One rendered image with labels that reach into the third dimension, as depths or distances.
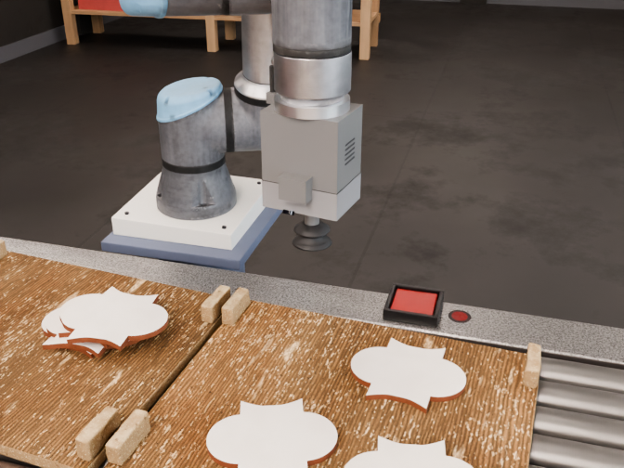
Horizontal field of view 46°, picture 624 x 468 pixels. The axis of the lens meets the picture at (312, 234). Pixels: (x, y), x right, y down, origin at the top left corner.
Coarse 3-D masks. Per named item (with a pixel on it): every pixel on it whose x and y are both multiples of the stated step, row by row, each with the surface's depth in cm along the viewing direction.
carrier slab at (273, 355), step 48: (240, 336) 95; (288, 336) 95; (336, 336) 95; (384, 336) 95; (432, 336) 95; (192, 384) 86; (240, 384) 86; (288, 384) 86; (336, 384) 86; (480, 384) 86; (192, 432) 79; (384, 432) 79; (432, 432) 79; (480, 432) 79; (528, 432) 79
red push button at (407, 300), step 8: (400, 296) 105; (408, 296) 105; (416, 296) 105; (424, 296) 105; (432, 296) 105; (392, 304) 103; (400, 304) 103; (408, 304) 103; (416, 304) 103; (424, 304) 103; (432, 304) 103; (416, 312) 101; (424, 312) 101; (432, 312) 101
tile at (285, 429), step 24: (240, 408) 81; (264, 408) 81; (288, 408) 81; (216, 432) 78; (240, 432) 78; (264, 432) 78; (288, 432) 78; (312, 432) 78; (336, 432) 78; (216, 456) 75; (240, 456) 75; (264, 456) 75; (288, 456) 75; (312, 456) 75
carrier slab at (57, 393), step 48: (0, 288) 106; (48, 288) 106; (96, 288) 106; (144, 288) 106; (0, 336) 95; (192, 336) 95; (0, 384) 86; (48, 384) 86; (96, 384) 86; (144, 384) 86; (0, 432) 79; (48, 432) 79
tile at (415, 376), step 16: (368, 352) 90; (384, 352) 90; (400, 352) 90; (416, 352) 90; (432, 352) 90; (352, 368) 88; (368, 368) 88; (384, 368) 88; (400, 368) 88; (416, 368) 88; (432, 368) 88; (448, 368) 88; (368, 384) 86; (384, 384) 85; (400, 384) 85; (416, 384) 85; (432, 384) 85; (448, 384) 85; (464, 384) 85; (400, 400) 83; (416, 400) 82; (432, 400) 83; (448, 400) 84
